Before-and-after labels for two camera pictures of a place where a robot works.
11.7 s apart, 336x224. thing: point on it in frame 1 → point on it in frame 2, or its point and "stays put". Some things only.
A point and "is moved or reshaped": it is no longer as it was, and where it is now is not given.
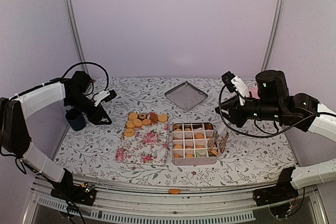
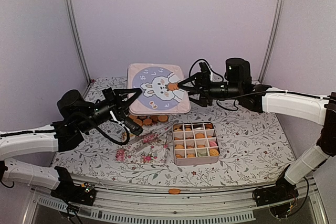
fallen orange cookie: x=174 y=191 stays put
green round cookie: x=201 y=153 stays put
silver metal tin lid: x=186 y=95 is moved or reshaped
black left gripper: x=103 y=114 → x=123 y=105
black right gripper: x=235 y=117 → x=205 y=99
